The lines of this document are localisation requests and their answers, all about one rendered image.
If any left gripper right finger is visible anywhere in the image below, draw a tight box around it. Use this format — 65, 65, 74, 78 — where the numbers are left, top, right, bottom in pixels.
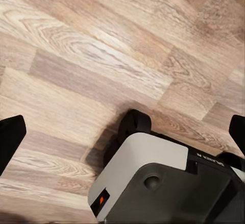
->
229, 114, 245, 156

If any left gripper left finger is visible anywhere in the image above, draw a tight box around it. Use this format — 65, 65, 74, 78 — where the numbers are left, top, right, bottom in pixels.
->
0, 115, 27, 176

